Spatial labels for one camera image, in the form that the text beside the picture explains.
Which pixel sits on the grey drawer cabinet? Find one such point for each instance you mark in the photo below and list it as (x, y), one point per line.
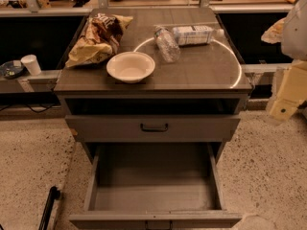
(206, 80)

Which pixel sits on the brown yellow chip bag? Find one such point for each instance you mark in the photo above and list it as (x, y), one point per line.
(100, 39)

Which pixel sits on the clear crumpled plastic bottle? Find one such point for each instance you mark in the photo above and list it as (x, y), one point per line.
(166, 44)

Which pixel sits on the metal rail shelf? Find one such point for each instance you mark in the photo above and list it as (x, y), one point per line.
(44, 82)

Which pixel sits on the black bar on floor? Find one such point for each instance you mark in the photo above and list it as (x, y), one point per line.
(54, 194)

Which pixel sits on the labelled blue plastic bottle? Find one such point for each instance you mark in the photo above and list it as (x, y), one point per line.
(195, 35)

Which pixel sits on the white paper cup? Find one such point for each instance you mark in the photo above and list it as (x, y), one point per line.
(32, 65)

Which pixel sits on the dark round dish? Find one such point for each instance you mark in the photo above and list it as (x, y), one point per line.
(12, 69)

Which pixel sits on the open middle drawer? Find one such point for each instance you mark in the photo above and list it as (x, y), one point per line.
(158, 186)

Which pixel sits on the closed top drawer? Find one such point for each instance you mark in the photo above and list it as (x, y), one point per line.
(152, 128)

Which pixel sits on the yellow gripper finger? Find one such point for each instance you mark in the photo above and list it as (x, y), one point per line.
(274, 33)
(292, 92)

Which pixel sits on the white bowl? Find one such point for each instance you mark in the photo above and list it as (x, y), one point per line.
(130, 67)

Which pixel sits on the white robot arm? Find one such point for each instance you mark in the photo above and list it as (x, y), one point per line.
(291, 32)

